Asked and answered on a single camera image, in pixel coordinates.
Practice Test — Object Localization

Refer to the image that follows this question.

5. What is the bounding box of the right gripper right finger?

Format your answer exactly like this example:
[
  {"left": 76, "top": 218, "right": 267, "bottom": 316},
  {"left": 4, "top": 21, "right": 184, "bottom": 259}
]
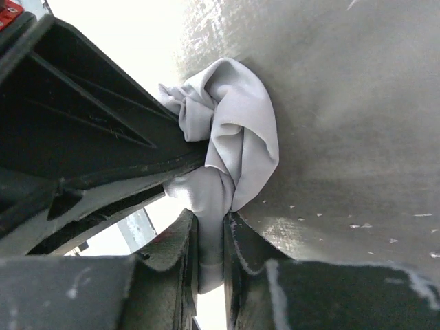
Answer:
[{"left": 223, "top": 213, "right": 439, "bottom": 329}]

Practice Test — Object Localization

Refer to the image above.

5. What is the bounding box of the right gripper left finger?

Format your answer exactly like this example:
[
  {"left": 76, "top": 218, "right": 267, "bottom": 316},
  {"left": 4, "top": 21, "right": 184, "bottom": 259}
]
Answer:
[{"left": 1, "top": 210, "right": 197, "bottom": 329}]

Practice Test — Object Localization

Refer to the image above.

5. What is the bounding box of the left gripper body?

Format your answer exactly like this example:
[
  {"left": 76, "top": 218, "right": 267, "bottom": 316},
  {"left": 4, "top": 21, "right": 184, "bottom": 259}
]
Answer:
[{"left": 1, "top": 0, "right": 53, "bottom": 80}]

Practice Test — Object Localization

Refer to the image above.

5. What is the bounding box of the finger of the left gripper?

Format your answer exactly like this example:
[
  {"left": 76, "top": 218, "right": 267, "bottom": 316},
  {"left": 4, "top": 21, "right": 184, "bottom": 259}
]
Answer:
[
  {"left": 28, "top": 185, "right": 164, "bottom": 255},
  {"left": 1, "top": 15, "right": 206, "bottom": 237}
]

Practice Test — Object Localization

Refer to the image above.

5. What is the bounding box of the grey underwear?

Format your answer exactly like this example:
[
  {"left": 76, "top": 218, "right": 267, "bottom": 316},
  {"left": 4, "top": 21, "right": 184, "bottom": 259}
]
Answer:
[{"left": 157, "top": 58, "right": 279, "bottom": 294}]

